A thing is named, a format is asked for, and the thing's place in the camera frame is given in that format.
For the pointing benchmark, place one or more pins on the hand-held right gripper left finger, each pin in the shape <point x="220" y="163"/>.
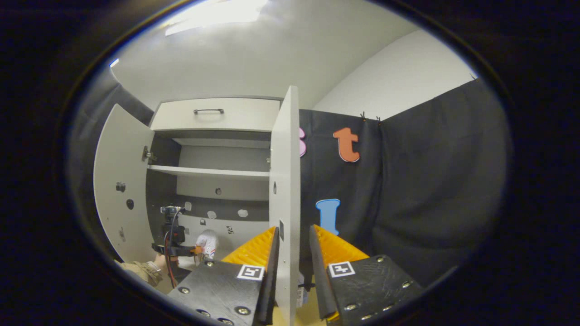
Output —
<point x="226" y="285"/>

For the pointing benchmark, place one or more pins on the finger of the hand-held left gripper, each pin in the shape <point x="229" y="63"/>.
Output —
<point x="196" y="249"/>

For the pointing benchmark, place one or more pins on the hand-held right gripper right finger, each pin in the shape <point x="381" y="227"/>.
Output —
<point x="367" y="280"/>

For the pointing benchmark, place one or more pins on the white shoe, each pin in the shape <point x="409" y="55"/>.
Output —
<point x="208" y="242"/>

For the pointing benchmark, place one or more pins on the white cabinet door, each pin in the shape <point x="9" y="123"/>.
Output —
<point x="120" y="158"/>
<point x="285" y="158"/>

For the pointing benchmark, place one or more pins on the white shoe cabinet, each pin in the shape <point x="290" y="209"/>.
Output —
<point x="217" y="154"/>

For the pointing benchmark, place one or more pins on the white cabinet shelf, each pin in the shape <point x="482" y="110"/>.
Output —
<point x="208" y="172"/>

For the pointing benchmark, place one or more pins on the white cabinet drawer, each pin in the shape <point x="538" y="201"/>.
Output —
<point x="235" y="115"/>

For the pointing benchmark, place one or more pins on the grey upright box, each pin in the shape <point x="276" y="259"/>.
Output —
<point x="302" y="290"/>

